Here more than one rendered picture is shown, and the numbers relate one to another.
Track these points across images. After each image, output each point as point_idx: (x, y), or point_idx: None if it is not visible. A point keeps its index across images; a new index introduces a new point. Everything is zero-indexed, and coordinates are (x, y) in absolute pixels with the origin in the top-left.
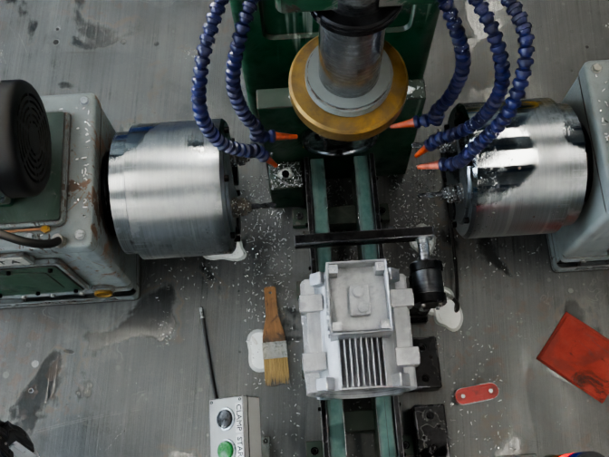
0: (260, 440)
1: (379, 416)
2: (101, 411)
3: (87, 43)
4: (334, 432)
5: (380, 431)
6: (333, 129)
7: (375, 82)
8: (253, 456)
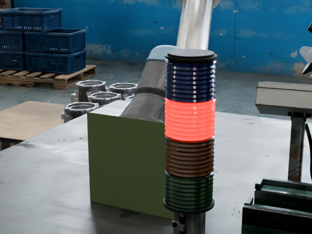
0: (305, 107)
1: (306, 212)
2: None
3: None
4: (299, 191)
5: (290, 210)
6: None
7: None
8: (293, 94)
